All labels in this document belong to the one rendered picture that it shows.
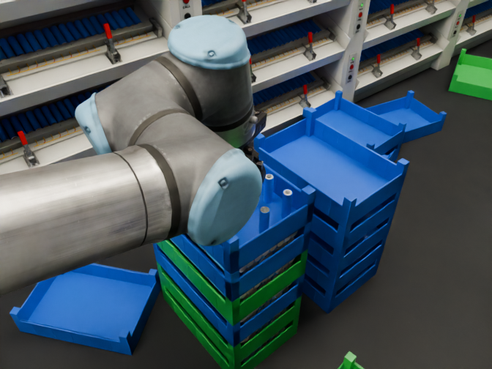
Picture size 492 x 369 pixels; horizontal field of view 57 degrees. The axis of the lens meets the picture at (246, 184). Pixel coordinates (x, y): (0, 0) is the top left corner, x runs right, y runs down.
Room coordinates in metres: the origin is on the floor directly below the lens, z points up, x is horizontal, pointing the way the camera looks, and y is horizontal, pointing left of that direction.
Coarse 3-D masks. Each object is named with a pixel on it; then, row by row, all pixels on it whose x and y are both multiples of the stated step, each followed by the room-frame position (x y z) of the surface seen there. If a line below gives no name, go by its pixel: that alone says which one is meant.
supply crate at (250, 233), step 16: (304, 192) 0.61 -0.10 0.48; (256, 208) 0.64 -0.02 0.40; (272, 208) 0.64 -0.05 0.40; (304, 208) 0.59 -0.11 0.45; (256, 224) 0.60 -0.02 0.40; (272, 224) 0.60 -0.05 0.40; (288, 224) 0.57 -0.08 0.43; (304, 224) 0.60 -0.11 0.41; (240, 240) 0.56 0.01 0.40; (256, 240) 0.52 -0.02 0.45; (272, 240) 0.54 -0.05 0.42; (224, 256) 0.49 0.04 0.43; (240, 256) 0.50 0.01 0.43; (256, 256) 0.52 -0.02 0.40
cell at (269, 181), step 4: (268, 176) 0.66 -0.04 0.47; (272, 176) 0.66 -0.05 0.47; (264, 180) 0.66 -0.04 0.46; (268, 180) 0.65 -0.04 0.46; (272, 180) 0.66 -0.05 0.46; (264, 184) 0.66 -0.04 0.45; (268, 184) 0.65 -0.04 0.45; (272, 184) 0.66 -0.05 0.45; (264, 188) 0.66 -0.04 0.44; (268, 188) 0.65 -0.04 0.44; (272, 188) 0.66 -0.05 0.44; (264, 192) 0.66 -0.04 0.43; (268, 192) 0.65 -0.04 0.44; (272, 192) 0.66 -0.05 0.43; (264, 196) 0.66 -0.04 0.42; (268, 196) 0.65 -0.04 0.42; (272, 196) 0.66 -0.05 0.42; (264, 200) 0.66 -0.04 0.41; (268, 200) 0.65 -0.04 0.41
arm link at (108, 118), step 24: (144, 72) 0.46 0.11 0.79; (168, 72) 0.46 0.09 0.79; (96, 96) 0.43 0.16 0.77; (120, 96) 0.42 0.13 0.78; (144, 96) 0.42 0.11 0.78; (168, 96) 0.44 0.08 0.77; (192, 96) 0.45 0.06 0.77; (96, 120) 0.40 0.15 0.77; (120, 120) 0.39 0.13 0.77; (144, 120) 0.38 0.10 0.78; (96, 144) 0.38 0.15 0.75; (120, 144) 0.37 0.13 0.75
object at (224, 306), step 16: (176, 256) 0.62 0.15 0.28; (304, 256) 0.60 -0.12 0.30; (192, 272) 0.58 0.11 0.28; (288, 272) 0.58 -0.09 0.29; (304, 272) 0.61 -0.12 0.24; (208, 288) 0.54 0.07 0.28; (272, 288) 0.55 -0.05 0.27; (224, 304) 0.50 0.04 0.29; (240, 304) 0.50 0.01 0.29; (256, 304) 0.52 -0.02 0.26; (240, 320) 0.49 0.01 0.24
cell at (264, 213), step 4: (260, 208) 0.57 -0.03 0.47; (264, 208) 0.57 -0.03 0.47; (268, 208) 0.57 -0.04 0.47; (260, 212) 0.57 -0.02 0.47; (264, 212) 0.56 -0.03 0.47; (268, 212) 0.56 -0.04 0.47; (260, 216) 0.57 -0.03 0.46; (264, 216) 0.56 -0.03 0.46; (268, 216) 0.56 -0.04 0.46; (260, 220) 0.57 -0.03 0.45; (264, 220) 0.56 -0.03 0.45; (268, 220) 0.56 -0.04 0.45; (260, 224) 0.57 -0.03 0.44; (264, 224) 0.56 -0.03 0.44; (268, 224) 0.56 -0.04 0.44; (260, 228) 0.57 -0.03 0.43; (264, 228) 0.56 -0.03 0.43; (260, 232) 0.57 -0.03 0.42
